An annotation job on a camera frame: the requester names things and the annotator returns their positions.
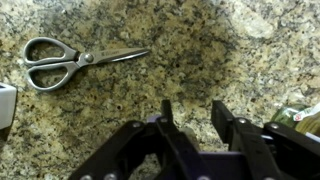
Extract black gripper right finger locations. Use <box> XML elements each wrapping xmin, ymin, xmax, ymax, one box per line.
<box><xmin>210</xmin><ymin>99</ymin><xmax>320</xmax><ymax>180</ymax></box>

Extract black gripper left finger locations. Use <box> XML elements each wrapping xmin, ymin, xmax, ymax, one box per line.
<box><xmin>67</xmin><ymin>99</ymin><xmax>215</xmax><ymax>180</ymax></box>

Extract green bottle white label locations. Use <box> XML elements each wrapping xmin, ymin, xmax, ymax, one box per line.
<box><xmin>270</xmin><ymin>102</ymin><xmax>320</xmax><ymax>143</ymax></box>

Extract grey metal scissors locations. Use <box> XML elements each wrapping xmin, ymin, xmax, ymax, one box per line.
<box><xmin>22</xmin><ymin>36</ymin><xmax>151</xmax><ymax>93</ymax></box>

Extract small white blue can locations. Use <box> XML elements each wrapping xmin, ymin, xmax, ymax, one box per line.
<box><xmin>0</xmin><ymin>82</ymin><xmax>18</xmax><ymax>131</ymax></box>

